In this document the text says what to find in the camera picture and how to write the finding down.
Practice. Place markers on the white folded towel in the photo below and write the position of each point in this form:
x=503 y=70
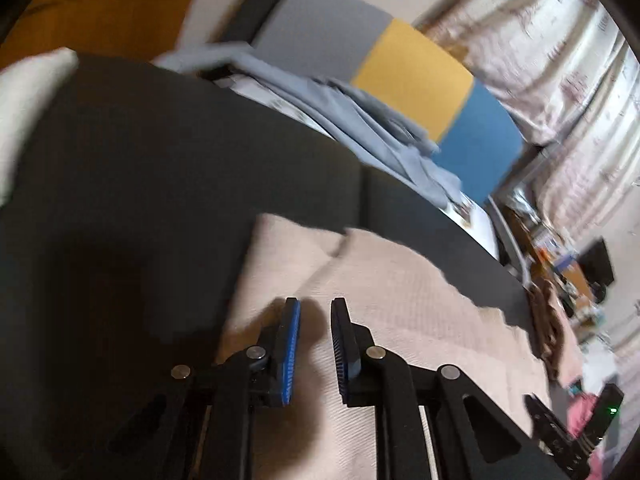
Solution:
x=30 y=105

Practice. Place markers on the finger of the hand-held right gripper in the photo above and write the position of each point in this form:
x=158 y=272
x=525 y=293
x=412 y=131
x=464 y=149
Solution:
x=550 y=432

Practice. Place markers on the blue-grey garment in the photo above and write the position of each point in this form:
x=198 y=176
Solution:
x=360 y=125

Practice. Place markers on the pink folded sweater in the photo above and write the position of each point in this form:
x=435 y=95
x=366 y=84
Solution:
x=567 y=355

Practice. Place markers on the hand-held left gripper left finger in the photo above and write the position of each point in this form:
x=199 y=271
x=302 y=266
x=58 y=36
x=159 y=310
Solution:
x=290 y=360

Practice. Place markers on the black monitor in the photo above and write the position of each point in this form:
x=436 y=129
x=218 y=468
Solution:
x=595 y=262

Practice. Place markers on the wooden wardrobe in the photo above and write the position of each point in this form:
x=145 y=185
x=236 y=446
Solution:
x=100 y=10

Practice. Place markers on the white deer print cushion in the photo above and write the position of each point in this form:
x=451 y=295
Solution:
x=480 y=225

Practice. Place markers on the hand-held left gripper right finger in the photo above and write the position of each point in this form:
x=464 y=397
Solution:
x=340 y=355

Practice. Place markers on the pink patterned hanging quilt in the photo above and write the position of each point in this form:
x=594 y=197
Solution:
x=525 y=35

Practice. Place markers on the grey yellow blue chair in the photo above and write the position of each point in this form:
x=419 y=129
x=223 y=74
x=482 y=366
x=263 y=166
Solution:
x=415 y=75

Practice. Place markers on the magenta cloth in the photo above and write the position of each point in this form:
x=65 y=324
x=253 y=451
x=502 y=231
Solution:
x=580 y=412

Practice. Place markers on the black rolled mat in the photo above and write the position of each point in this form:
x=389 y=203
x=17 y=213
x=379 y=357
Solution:
x=265 y=5

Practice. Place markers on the cluttered wooden desk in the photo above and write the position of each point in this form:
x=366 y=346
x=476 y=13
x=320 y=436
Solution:
x=575 y=275

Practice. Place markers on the beige knit sweater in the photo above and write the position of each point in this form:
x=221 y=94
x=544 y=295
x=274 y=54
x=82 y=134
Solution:
x=400 y=300

